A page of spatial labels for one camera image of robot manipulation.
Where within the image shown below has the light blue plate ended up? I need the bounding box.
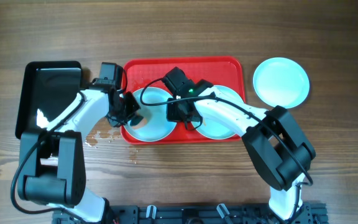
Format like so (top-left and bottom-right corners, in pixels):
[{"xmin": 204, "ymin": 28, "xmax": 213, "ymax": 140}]
[
  {"xmin": 191, "ymin": 85, "xmax": 243, "ymax": 140},
  {"xmin": 124, "ymin": 87, "xmax": 177, "ymax": 142},
  {"xmin": 252, "ymin": 57, "xmax": 311, "ymax": 109}
]

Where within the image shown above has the green and orange sponge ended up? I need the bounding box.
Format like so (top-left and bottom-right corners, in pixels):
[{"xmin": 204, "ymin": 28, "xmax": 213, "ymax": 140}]
[{"xmin": 129, "ymin": 114, "xmax": 148, "ymax": 129}]

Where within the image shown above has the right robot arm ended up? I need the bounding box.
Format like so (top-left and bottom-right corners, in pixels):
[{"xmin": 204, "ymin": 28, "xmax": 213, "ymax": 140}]
[{"xmin": 193, "ymin": 80, "xmax": 316, "ymax": 221}]

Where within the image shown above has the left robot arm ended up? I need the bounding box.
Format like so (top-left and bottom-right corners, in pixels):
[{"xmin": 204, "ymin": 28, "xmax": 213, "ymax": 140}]
[{"xmin": 10, "ymin": 87, "xmax": 140, "ymax": 223}]

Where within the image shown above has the black rectangular water tray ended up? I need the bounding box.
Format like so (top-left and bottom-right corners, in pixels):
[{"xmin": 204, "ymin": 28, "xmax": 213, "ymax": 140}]
[{"xmin": 15, "ymin": 61, "xmax": 82, "ymax": 139}]

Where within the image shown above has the red plastic serving tray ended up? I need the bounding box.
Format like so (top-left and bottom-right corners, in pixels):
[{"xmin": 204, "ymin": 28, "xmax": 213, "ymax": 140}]
[{"xmin": 121, "ymin": 56, "xmax": 246, "ymax": 145}]

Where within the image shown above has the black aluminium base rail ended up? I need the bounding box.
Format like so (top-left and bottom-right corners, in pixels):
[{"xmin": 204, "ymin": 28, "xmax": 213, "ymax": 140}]
[{"xmin": 52, "ymin": 203, "xmax": 328, "ymax": 224}]

